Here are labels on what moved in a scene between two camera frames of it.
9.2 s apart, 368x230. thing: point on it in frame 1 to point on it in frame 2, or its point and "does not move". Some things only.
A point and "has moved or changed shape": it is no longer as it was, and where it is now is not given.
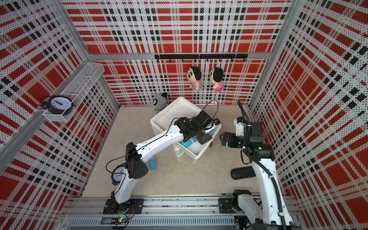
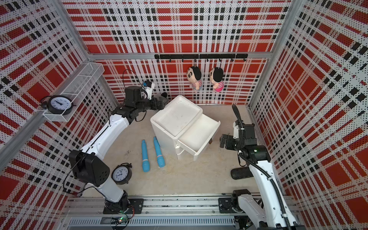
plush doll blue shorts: (194, 75) does not move
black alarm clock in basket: (59, 104) does not move
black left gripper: (205, 139) to (156, 108)
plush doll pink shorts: (216, 77) does not move
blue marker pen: (190, 140) to (161, 161)
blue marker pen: (153, 163) has moved or changed shape
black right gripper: (233, 137) does not move
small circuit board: (122, 220) does not move
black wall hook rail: (231, 56) does not move
